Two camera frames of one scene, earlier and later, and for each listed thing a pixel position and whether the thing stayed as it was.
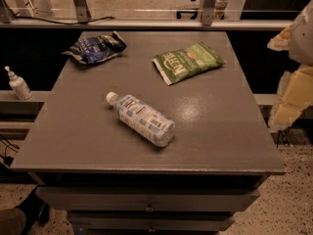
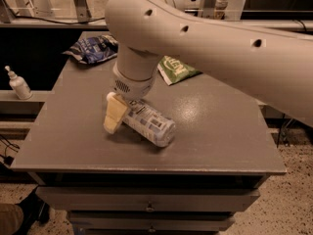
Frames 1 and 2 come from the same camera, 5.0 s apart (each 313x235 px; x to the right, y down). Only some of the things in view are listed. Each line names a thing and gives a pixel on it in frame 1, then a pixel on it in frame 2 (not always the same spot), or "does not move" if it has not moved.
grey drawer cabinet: x=164 y=138 does not move
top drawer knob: x=150 y=209 does not move
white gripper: x=302 y=38 to x=134 y=88
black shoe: x=34 y=211 does not move
